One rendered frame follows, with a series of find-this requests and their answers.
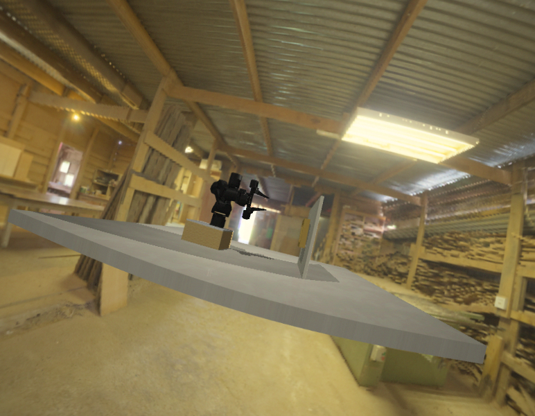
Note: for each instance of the cream wall panel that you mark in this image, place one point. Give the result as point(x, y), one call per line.
point(305, 253)

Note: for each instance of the wooden picture frame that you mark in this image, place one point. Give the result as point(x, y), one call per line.
point(303, 234)

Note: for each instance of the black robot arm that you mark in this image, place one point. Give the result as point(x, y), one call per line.
point(225, 192)

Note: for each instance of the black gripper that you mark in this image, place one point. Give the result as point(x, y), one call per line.
point(249, 210)

